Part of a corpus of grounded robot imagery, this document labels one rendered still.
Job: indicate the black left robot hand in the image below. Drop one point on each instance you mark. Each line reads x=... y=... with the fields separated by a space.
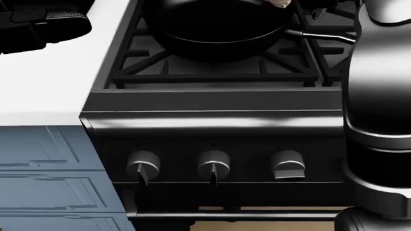
x=48 y=21

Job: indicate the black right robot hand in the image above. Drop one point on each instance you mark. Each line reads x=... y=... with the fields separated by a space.
x=317 y=13

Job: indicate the lamb chop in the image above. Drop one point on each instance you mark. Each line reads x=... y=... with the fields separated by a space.
x=281 y=3

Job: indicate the black frying pan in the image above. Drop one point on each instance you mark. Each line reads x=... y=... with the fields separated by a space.
x=218 y=26

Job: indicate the black cast iron burner grate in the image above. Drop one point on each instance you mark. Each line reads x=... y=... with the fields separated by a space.
x=210 y=78
x=332 y=51

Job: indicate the blue cabinet drawer front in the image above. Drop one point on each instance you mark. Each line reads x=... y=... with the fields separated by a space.
x=41 y=146
x=51 y=192
x=64 y=222

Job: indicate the black gas stove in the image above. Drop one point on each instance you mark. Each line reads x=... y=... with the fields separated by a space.
x=212 y=125

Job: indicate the black stove knob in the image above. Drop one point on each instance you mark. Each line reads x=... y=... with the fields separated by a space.
x=143 y=163
x=287 y=164
x=213 y=163

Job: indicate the blue kitchen cabinet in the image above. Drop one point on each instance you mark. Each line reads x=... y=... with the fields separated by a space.
x=48 y=178

